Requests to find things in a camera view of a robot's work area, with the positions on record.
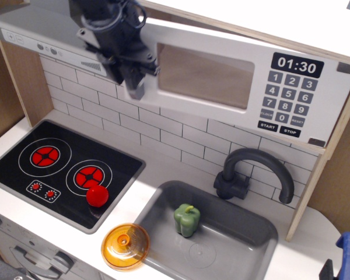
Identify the white toy microwave door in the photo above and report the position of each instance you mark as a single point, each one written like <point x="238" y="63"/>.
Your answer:
<point x="244" y="82"/>

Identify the black toy stove top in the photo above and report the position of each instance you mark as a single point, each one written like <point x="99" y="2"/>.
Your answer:
<point x="53" y="167"/>

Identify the green toy bell pepper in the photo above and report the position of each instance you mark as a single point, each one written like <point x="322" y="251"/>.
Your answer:
<point x="186" y="219"/>

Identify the grey toy range hood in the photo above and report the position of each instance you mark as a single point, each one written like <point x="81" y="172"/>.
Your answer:
<point x="49" y="28"/>

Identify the grey toy sink basin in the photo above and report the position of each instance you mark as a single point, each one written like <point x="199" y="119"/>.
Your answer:
<point x="229" y="243"/>

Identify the red toy tomato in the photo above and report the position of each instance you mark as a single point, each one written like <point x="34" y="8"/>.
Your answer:
<point x="97" y="196"/>

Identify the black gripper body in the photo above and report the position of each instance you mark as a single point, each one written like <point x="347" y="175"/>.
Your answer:
<point x="119" y="43"/>

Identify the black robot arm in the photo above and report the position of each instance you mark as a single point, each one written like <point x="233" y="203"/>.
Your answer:
<point x="109" y="10"/>

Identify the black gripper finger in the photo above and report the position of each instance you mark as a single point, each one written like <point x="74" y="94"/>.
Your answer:
<point x="113" y="70"/>
<point x="134" y="74"/>

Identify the black clamp piece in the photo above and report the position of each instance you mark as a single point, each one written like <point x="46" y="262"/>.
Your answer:
<point x="327" y="272"/>

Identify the grey toy oven front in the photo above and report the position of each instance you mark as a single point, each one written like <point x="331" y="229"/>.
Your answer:
<point x="39" y="258"/>

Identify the dark grey toy faucet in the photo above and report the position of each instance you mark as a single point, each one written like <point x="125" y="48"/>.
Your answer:
<point x="234" y="179"/>

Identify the orange transparent pot lid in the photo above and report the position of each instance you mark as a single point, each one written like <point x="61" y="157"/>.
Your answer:
<point x="125" y="246"/>

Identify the grey microwave door handle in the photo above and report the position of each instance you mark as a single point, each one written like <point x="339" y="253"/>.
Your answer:
<point x="136" y="92"/>

